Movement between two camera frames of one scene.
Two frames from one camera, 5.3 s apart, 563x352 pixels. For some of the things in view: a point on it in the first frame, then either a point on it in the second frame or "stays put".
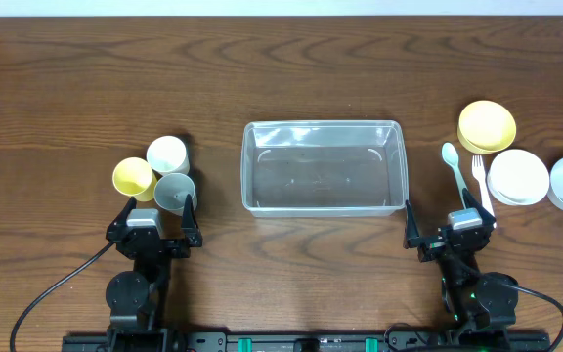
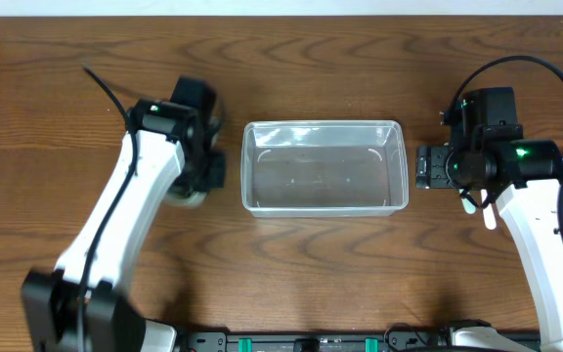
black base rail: x=310 y=341 stays put
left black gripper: x=162 y=244 → x=214 y=170
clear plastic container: x=324 y=168 stays put
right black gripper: x=447 y=241 → x=423 y=166
